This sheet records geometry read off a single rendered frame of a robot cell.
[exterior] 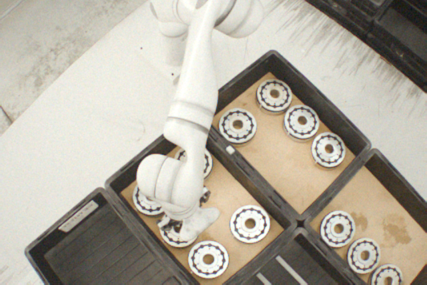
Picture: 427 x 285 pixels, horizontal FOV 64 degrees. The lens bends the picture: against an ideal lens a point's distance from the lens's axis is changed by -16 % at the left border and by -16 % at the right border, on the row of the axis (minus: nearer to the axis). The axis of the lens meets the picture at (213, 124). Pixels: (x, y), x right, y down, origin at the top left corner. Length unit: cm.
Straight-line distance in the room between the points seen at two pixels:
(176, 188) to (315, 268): 57
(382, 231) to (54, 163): 105
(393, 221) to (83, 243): 88
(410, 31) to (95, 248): 182
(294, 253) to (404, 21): 151
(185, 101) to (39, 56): 196
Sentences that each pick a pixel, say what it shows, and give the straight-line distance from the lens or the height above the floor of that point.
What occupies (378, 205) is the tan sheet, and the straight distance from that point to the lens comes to 114.
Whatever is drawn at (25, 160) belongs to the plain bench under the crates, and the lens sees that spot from 138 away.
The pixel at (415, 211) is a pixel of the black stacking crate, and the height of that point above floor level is 87.
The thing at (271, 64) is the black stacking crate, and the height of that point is 87.
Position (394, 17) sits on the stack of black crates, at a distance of 217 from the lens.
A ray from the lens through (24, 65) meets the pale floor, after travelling 253.
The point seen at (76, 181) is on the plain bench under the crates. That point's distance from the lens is 128.
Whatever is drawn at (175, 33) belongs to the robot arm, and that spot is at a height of 93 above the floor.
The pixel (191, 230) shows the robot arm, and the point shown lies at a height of 110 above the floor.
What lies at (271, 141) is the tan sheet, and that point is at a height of 83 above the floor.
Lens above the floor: 186
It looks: 67 degrees down
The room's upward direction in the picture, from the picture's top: 1 degrees counter-clockwise
